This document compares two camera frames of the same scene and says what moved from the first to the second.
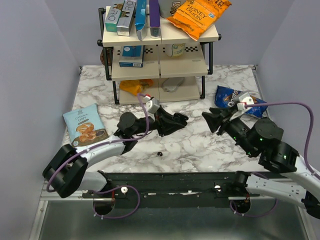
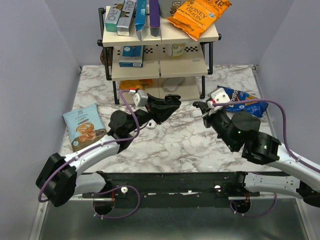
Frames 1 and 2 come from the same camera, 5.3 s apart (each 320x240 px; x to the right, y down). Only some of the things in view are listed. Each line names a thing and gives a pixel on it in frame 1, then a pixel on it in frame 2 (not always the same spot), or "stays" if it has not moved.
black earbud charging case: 180,118 -> 172,99
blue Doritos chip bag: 226,97 stays
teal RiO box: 114,15 stays
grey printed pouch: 168,8 stays
